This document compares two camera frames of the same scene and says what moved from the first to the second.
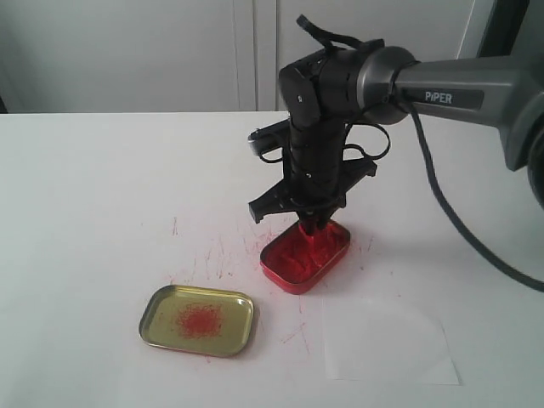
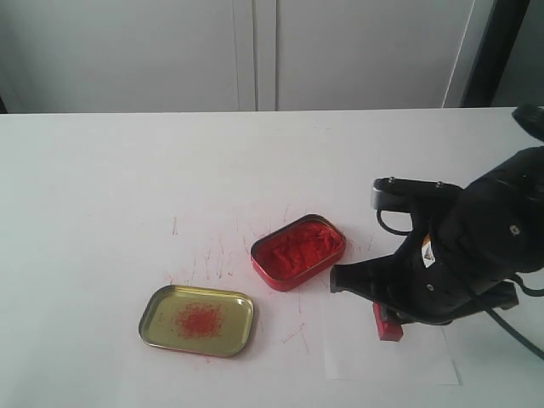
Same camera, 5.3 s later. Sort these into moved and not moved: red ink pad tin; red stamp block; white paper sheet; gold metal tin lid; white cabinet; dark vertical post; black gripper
Moved: red stamp block; red ink pad tin; black gripper
Not moved: gold metal tin lid; dark vertical post; white cabinet; white paper sheet
